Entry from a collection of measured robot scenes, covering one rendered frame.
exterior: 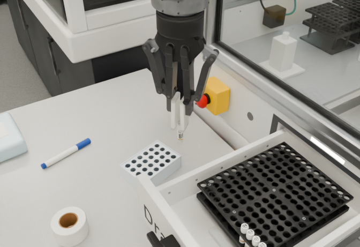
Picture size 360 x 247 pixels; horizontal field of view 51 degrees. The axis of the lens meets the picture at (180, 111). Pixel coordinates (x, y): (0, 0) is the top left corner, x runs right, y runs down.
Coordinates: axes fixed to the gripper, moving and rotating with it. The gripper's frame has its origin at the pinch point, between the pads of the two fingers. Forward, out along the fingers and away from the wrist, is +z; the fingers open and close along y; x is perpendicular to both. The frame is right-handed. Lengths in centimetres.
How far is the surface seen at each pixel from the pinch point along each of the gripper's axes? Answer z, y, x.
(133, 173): 21.1, -11.5, 0.4
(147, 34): 17, -33, 59
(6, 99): 100, -154, 98
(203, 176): 12.9, 5.8, -2.2
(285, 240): 10.6, 22.8, -13.3
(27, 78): 100, -158, 124
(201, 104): 13.0, -1.8, 20.9
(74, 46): 14, -49, 39
